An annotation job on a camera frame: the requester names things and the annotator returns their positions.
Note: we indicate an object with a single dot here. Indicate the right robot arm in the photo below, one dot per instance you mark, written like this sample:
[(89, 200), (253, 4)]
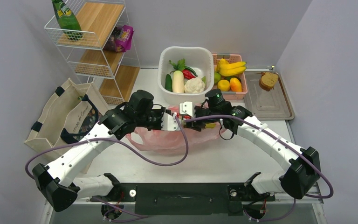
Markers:
[(300, 167)]

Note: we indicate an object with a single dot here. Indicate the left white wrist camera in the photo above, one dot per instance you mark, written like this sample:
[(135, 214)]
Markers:
[(169, 122)]

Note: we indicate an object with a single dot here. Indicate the purple snack packet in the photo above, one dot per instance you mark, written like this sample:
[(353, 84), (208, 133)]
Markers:
[(120, 39)]

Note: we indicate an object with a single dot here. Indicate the dark green cucumber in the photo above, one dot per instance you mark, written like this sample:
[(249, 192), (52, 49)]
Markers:
[(168, 83)]

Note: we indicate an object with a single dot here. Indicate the orange yellow mango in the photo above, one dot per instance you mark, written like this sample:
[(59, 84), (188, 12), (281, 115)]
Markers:
[(235, 85)]

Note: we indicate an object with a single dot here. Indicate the yellow lemon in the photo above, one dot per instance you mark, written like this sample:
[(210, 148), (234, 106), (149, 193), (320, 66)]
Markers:
[(223, 85)]

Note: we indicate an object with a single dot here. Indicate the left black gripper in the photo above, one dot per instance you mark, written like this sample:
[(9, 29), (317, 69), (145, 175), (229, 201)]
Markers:
[(159, 112)]

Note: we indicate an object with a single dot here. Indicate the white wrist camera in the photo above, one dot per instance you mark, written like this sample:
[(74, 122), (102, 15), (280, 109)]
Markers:
[(187, 108), (169, 122)]

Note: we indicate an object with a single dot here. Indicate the long green chili pepper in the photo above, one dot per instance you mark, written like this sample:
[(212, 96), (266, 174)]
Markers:
[(191, 70)]

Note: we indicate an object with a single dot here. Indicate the white wire wooden shelf rack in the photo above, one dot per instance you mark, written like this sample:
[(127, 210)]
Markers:
[(114, 73)]

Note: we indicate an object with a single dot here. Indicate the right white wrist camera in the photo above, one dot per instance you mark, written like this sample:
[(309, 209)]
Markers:
[(187, 108)]

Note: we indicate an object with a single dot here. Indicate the beige canvas tote bag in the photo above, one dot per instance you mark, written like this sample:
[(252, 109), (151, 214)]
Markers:
[(69, 115)]

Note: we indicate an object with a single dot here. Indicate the pink plastic grocery bag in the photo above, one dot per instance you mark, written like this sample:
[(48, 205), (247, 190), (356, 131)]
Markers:
[(170, 142)]

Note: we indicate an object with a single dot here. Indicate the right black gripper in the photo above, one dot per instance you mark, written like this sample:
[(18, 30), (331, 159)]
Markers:
[(196, 124)]

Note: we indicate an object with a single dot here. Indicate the green lime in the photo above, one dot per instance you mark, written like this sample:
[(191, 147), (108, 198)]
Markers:
[(217, 78)]

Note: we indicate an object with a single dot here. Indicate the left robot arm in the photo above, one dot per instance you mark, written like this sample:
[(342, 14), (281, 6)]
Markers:
[(58, 181)]

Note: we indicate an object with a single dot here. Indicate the red chili pepper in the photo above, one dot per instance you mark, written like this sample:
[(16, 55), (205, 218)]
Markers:
[(188, 74)]

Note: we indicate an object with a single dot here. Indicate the metal tray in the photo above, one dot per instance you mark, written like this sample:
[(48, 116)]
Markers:
[(267, 104)]

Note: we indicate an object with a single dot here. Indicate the slice of bread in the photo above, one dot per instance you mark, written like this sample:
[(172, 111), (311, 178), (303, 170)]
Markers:
[(268, 80)]

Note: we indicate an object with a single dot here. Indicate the white plastic tub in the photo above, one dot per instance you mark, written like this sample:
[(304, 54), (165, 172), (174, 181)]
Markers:
[(198, 58)]

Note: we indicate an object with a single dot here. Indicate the green glass bottle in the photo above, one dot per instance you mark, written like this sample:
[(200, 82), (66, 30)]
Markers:
[(67, 20)]

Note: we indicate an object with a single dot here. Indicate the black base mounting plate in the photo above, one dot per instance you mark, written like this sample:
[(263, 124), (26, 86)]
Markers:
[(155, 199)]

